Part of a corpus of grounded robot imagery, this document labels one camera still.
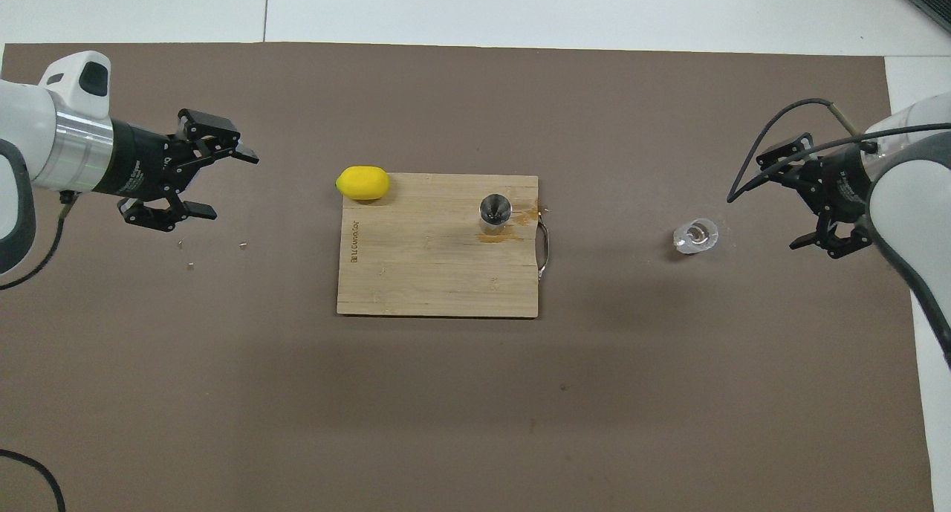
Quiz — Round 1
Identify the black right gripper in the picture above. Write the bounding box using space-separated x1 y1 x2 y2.
756 133 874 259

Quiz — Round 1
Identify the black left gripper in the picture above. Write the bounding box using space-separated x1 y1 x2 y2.
93 109 259 233

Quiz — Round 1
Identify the small clear glass cup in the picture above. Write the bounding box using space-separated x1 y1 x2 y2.
673 217 719 255

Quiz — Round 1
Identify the steel jigger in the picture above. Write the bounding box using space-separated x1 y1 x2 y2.
478 193 513 236

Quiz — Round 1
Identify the yellow lemon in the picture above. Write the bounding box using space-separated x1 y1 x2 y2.
336 166 391 201

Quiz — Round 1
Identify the wooden cutting board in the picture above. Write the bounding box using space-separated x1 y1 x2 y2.
336 172 551 320

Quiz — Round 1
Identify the brown table mat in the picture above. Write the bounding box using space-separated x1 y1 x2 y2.
0 42 935 512

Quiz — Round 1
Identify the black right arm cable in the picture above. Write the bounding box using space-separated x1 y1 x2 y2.
727 98 951 203

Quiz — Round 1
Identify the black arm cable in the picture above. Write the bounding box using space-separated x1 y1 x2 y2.
727 98 951 203
0 191 75 512

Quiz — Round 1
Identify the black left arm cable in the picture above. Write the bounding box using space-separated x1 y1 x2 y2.
0 191 75 512

